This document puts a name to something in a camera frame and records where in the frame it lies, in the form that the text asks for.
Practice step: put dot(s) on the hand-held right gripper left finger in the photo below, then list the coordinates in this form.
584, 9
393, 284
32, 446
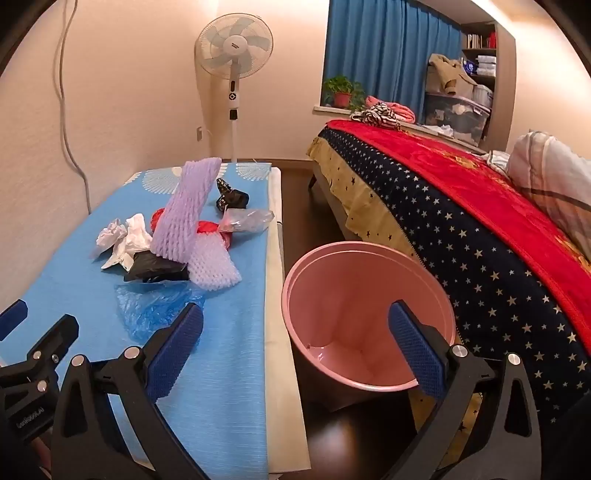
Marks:
178, 350

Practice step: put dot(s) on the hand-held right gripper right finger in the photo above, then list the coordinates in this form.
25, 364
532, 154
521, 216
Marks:
415, 350

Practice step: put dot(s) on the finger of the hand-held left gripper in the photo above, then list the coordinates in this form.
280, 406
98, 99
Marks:
11, 314
48, 339

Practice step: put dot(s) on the blue plastic bag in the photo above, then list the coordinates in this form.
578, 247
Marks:
147, 309

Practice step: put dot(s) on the pink plastic bin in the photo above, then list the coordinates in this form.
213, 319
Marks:
351, 295

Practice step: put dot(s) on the black plastic bag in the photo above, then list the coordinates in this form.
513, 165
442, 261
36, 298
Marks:
157, 267

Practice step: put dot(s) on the pale foam net sleeve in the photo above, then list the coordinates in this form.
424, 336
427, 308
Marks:
210, 267

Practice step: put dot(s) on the white paper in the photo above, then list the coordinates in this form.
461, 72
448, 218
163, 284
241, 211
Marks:
111, 235

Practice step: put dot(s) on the red round wrapper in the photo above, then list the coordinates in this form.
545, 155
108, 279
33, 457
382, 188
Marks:
210, 227

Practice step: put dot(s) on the tall purple foam net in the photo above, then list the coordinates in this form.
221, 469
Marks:
180, 207

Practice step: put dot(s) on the clear plastic bag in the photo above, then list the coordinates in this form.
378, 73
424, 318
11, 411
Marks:
249, 220

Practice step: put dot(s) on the black patterned packet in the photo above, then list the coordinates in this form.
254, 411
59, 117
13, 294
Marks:
233, 198

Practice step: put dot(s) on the blue printed tablecloth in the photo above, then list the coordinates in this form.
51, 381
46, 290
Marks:
83, 286

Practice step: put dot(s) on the navy star print quilt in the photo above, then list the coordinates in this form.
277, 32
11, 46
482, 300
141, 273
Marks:
461, 258

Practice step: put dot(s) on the red patterned blanket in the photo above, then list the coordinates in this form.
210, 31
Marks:
461, 184

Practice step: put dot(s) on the white grey crumpled cloth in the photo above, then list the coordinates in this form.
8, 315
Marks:
497, 160

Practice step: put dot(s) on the plaid pillow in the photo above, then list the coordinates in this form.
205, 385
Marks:
554, 184

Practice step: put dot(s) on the clear plastic storage box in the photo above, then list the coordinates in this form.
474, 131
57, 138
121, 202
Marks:
457, 120

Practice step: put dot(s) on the black white striped cloth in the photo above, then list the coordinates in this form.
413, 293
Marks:
381, 115

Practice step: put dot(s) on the pink folded cloth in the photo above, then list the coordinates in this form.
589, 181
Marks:
401, 110

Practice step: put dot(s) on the translucent lidded container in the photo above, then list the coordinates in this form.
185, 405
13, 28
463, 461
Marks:
482, 96

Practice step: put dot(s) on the potted green plant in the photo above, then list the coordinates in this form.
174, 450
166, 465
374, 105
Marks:
341, 98

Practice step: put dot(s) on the khaki coat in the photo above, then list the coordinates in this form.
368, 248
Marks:
445, 69

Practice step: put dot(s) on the blue curtain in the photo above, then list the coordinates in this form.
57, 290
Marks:
383, 55

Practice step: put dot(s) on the white standing fan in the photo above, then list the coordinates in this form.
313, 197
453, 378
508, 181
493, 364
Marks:
234, 44

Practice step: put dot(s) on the wooden bookshelf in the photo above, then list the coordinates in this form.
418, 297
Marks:
480, 41

